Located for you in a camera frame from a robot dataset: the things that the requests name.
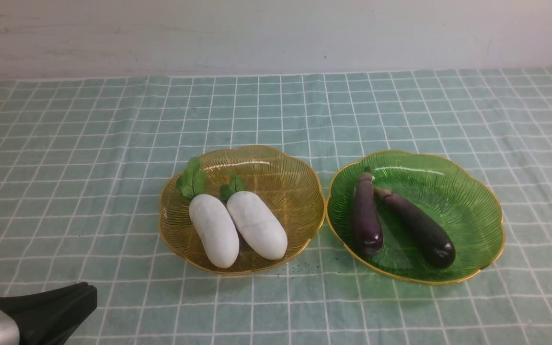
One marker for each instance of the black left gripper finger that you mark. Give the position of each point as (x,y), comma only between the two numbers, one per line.
(51,317)

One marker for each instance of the white radish with green leaves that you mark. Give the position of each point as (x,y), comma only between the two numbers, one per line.
(209,216)

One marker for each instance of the dark purple eggplant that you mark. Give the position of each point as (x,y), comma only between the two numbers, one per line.
(435,245)

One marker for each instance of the green checkered tablecloth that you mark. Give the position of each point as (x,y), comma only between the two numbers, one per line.
(83,163)

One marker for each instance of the green ribbed plastic plate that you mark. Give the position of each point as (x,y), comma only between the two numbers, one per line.
(463,206)

